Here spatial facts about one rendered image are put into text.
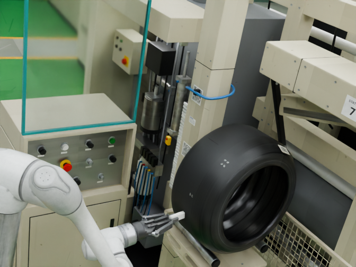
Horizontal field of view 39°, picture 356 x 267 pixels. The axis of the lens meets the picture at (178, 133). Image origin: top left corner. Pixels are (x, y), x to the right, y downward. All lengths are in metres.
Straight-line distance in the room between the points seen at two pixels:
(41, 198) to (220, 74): 1.07
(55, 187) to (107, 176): 1.17
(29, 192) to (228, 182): 0.84
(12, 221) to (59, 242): 1.06
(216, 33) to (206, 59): 0.13
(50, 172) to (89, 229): 0.34
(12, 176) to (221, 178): 0.85
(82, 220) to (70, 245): 1.02
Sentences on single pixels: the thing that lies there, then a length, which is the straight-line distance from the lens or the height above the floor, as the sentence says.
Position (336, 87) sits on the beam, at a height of 1.74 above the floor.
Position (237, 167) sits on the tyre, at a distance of 2.02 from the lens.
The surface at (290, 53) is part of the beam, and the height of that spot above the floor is 1.78.
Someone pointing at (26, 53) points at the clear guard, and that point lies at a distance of 2.14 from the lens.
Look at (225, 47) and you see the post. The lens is 2.19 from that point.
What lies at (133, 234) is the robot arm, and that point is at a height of 1.10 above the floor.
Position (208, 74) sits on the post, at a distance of 2.20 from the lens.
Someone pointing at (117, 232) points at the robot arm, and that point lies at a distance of 2.00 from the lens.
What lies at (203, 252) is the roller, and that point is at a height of 0.91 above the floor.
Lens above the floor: 2.35
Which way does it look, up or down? 26 degrees down
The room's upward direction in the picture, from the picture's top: 10 degrees clockwise
